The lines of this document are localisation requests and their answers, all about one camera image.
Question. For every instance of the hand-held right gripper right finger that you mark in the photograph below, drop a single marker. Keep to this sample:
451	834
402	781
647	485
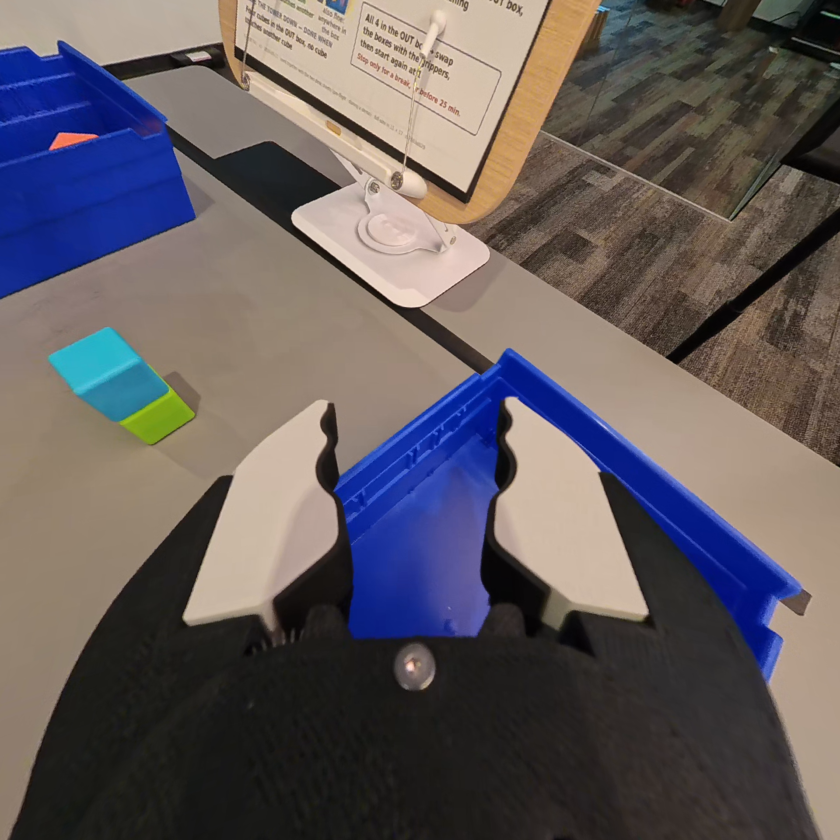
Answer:
567	538

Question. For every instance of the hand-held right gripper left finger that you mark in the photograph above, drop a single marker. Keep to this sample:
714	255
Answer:
263	538

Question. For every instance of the blue plastic bin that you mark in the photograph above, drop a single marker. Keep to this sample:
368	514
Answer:
79	210
433	525

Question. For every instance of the green magnetic cube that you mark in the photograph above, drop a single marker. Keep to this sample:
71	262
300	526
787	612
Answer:
160	418

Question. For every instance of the teal magnetic cube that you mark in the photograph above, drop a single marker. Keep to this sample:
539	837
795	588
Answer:
105	368

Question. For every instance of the orange magnetic cube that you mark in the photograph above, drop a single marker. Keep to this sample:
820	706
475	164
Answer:
74	139

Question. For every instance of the white sign stand base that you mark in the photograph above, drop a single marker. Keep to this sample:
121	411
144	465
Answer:
407	263

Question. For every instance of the wooden instruction sign board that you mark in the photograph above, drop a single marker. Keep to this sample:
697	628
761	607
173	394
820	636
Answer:
551	79

